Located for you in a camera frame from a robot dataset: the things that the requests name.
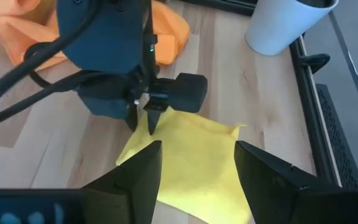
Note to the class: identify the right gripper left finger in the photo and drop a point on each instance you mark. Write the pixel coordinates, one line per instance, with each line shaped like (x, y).
(135, 193)

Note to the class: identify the black perforated crate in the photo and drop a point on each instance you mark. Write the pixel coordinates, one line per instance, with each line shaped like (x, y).
(340, 140)

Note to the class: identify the white plant pot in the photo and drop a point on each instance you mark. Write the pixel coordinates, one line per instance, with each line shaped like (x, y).
(284, 25)

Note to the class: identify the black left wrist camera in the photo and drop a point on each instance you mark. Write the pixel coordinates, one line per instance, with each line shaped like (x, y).
(188, 93)

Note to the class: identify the black aluminium table frame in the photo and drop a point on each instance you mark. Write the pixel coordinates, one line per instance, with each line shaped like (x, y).
(311, 109)

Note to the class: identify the yellow microfiber towel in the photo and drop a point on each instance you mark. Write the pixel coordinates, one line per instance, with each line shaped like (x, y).
(197, 161)

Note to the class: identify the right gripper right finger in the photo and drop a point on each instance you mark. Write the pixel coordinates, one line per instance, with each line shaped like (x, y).
(284, 196)

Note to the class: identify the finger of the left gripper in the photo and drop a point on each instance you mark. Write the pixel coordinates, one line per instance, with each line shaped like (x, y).
(133, 118)
(153, 118)

